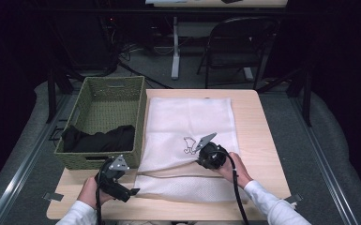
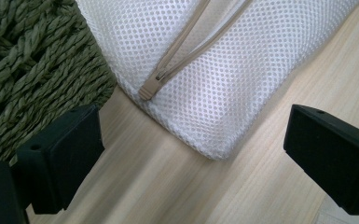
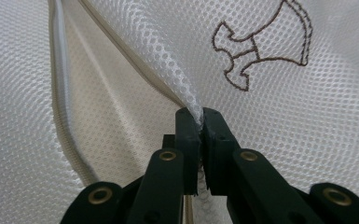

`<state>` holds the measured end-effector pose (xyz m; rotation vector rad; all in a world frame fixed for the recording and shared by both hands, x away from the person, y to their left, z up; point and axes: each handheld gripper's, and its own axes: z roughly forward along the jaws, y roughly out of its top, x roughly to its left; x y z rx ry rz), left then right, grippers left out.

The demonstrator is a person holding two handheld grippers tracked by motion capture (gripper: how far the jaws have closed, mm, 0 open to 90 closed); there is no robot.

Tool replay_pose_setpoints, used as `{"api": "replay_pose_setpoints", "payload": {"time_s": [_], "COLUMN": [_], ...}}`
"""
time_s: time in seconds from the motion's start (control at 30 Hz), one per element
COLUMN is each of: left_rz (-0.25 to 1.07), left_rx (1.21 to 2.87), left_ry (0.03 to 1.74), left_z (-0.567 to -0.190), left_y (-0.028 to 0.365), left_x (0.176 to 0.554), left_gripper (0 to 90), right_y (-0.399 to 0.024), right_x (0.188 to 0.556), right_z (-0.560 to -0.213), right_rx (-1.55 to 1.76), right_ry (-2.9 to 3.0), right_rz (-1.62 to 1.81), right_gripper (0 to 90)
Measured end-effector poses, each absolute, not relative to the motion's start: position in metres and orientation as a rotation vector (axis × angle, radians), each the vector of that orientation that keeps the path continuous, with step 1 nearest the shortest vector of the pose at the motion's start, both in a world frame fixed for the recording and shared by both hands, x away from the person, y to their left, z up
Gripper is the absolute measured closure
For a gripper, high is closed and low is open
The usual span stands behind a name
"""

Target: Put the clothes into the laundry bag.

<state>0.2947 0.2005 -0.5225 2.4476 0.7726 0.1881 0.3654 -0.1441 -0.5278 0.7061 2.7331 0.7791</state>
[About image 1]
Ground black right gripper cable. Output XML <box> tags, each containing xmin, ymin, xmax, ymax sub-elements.
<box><xmin>210</xmin><ymin>150</ymin><xmax>250</xmax><ymax>225</ymax></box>

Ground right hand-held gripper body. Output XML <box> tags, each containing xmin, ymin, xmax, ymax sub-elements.
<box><xmin>194</xmin><ymin>131</ymin><xmax>230</xmax><ymax>171</ymax></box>

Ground person's left hand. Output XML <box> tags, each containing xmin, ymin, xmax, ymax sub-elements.
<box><xmin>77</xmin><ymin>176</ymin><xmax>115</xmax><ymax>210</ymax></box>

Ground aluminium floor rail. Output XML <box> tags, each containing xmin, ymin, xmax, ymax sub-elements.
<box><xmin>289</xmin><ymin>93</ymin><xmax>359</xmax><ymax>225</ymax></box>
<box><xmin>0</xmin><ymin>93</ymin><xmax>73</xmax><ymax>225</ymax></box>

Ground black metal stand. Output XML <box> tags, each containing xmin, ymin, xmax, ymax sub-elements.
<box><xmin>302</xmin><ymin>67</ymin><xmax>313</xmax><ymax>128</ymax></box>
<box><xmin>45</xmin><ymin>67</ymin><xmax>58</xmax><ymax>125</ymax></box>

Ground person's right hand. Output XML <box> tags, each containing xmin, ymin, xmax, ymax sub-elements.
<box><xmin>214</xmin><ymin>152</ymin><xmax>254</xmax><ymax>190</ymax></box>

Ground black cloth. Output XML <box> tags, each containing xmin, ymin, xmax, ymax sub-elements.
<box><xmin>61</xmin><ymin>124</ymin><xmax>136</xmax><ymax>154</ymax></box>

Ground white desk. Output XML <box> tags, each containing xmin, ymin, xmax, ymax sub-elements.
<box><xmin>144</xmin><ymin>0</ymin><xmax>289</xmax><ymax>82</ymax></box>

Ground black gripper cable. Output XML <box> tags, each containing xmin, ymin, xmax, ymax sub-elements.
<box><xmin>95</xmin><ymin>184</ymin><xmax>104</xmax><ymax>225</ymax></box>
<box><xmin>210</xmin><ymin>150</ymin><xmax>250</xmax><ymax>225</ymax></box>

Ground green woven basket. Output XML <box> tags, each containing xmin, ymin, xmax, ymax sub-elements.
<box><xmin>53</xmin><ymin>75</ymin><xmax>147</xmax><ymax>171</ymax></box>

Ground dark equipment cabinet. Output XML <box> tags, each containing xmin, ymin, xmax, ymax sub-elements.
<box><xmin>53</xmin><ymin>13</ymin><xmax>120</xmax><ymax>73</ymax></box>

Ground metal table bracket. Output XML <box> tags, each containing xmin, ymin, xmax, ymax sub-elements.
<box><xmin>285</xmin><ymin>193</ymin><xmax>303</xmax><ymax>204</ymax></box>
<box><xmin>42</xmin><ymin>191</ymin><xmax>65</xmax><ymax>203</ymax></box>

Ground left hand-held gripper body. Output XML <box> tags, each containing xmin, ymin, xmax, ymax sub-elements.
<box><xmin>94</xmin><ymin>155</ymin><xmax>132</xmax><ymax>203</ymax></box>

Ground black folding chair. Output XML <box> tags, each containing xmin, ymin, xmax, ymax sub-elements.
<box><xmin>196</xmin><ymin>16</ymin><xmax>280</xmax><ymax>91</ymax></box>

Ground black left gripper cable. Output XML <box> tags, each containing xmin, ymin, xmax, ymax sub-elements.
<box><xmin>95</xmin><ymin>184</ymin><xmax>104</xmax><ymax>225</ymax></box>

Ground white cloth with print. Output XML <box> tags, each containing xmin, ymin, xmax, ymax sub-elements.
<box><xmin>133</xmin><ymin>97</ymin><xmax>250</xmax><ymax>204</ymax></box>

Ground black floor cables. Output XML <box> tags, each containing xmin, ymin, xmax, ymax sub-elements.
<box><xmin>117</xmin><ymin>43</ymin><xmax>173</xmax><ymax>90</ymax></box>

